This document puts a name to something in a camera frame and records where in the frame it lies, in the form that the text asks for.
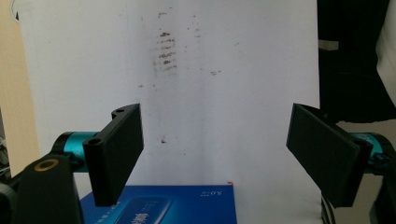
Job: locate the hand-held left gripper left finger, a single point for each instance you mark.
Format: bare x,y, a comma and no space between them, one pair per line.
115,155

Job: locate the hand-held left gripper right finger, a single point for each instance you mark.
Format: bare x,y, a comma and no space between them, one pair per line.
323,155

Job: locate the blue cardboard box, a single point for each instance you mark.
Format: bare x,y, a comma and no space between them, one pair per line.
193,205

